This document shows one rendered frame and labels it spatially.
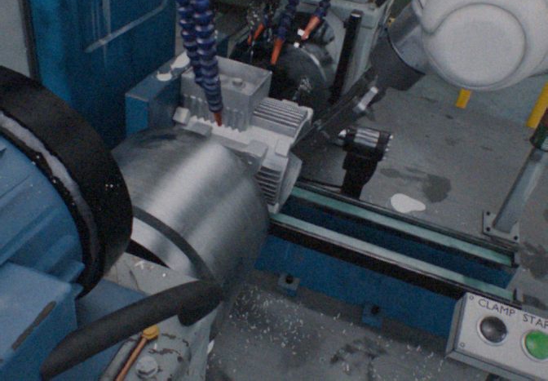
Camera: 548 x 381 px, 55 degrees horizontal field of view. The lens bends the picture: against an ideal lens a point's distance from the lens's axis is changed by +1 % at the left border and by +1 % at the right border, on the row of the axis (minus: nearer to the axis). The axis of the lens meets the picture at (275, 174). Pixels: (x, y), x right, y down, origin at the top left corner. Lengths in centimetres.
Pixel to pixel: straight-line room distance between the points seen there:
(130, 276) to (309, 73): 67
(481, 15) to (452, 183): 96
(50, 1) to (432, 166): 100
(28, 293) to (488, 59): 37
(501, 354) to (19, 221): 53
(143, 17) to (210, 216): 49
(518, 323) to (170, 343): 42
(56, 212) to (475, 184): 120
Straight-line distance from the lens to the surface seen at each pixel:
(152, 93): 81
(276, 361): 89
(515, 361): 69
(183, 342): 46
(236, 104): 84
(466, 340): 67
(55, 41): 80
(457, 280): 95
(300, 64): 106
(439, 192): 134
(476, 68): 48
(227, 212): 62
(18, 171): 34
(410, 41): 68
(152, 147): 66
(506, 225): 128
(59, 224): 35
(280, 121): 85
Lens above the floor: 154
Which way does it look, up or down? 36 degrees down
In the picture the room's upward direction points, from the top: 10 degrees clockwise
